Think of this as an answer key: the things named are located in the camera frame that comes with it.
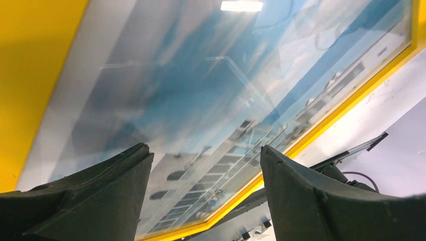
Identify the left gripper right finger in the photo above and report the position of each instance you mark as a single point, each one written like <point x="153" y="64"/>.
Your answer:
<point x="307" y="205"/>

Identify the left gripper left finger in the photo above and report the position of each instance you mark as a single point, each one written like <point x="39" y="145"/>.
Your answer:
<point x="102" y="202"/>

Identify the building and sky photo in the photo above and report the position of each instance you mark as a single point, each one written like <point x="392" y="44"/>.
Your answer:
<point x="186" y="99"/>

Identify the yellow picture frame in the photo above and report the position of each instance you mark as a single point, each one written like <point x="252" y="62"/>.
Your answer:
<point x="205" y="84"/>

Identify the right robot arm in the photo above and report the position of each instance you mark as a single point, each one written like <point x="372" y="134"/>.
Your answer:
<point x="333" y="172"/>

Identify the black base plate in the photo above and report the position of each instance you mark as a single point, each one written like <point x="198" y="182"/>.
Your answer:
<point x="259" y="197"/>

